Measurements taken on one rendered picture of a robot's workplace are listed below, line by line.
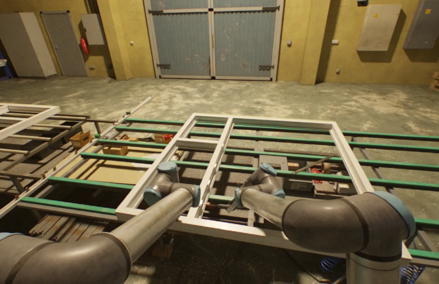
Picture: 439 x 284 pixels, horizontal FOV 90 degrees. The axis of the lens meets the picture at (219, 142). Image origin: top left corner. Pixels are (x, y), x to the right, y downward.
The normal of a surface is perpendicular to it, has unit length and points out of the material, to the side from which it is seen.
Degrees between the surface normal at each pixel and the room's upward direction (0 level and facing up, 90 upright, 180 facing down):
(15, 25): 90
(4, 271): 25
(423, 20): 90
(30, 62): 90
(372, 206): 12
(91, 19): 90
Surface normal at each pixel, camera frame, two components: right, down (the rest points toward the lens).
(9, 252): 0.00, -0.91
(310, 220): -0.63, -0.38
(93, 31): -0.18, 0.50
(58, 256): 0.22, -0.87
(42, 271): 0.29, -0.61
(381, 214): 0.10, -0.47
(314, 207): -0.46, -0.82
